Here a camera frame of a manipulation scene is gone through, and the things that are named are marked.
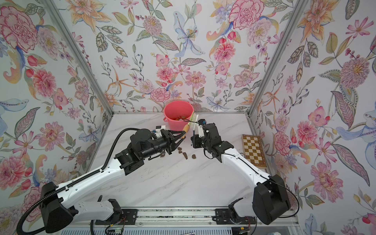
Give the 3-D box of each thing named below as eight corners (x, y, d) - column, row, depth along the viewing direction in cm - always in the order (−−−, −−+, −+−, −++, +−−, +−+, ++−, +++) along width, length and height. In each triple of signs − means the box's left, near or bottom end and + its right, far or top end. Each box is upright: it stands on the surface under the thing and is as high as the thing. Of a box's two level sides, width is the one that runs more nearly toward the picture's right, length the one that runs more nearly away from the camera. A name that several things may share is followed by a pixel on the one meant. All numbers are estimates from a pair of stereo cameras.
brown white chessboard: (246, 167, 94) (248, 164, 91) (241, 137, 109) (243, 134, 106) (265, 169, 94) (267, 166, 91) (258, 138, 108) (260, 135, 105)
